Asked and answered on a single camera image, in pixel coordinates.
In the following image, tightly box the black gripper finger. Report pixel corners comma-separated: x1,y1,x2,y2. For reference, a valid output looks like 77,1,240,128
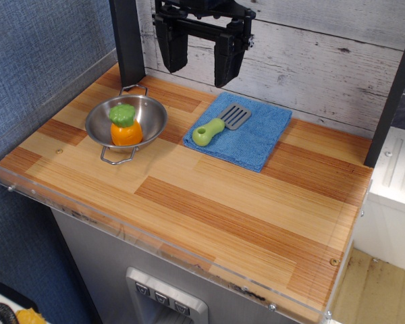
214,22,244,88
155,16,188,73

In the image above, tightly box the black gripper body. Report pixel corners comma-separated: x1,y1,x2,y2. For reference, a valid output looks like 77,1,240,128
153,1,256,51

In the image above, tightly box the green handled grey spatula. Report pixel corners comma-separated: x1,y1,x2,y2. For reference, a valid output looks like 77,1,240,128
192,103,252,146

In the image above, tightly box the blue folded cloth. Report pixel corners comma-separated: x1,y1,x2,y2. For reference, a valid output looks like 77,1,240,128
183,92,292,172

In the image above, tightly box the orange toy carrot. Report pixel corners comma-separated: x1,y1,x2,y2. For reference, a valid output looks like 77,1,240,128
109,104,143,146

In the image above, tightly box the clear acrylic table guard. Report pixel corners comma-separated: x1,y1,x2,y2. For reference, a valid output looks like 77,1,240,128
0,41,375,323

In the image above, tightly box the grey toy fridge cabinet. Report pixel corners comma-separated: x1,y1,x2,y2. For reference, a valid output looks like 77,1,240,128
53,211,271,323

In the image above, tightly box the white toy sink counter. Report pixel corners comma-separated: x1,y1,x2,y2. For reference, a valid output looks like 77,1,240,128
353,127,405,269

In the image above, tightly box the silver dispenser button panel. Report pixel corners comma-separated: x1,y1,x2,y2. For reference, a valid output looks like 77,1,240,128
126,267,209,323

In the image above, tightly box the yellow toy at corner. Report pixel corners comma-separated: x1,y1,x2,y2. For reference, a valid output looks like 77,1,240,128
16,308,47,324

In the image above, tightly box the black left frame post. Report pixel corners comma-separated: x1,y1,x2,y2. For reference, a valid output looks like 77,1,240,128
109,0,146,87

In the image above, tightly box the black frame post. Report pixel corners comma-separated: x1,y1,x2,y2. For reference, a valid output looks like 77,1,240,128
364,49,405,168
109,0,146,87

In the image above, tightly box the steel bowl with handles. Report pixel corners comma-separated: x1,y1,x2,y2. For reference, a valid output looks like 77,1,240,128
85,84,167,165

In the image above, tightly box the black right frame post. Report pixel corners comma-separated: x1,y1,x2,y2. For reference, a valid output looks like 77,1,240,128
364,49,405,168

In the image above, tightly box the black braided handle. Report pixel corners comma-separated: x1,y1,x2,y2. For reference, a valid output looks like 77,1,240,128
0,302,19,324

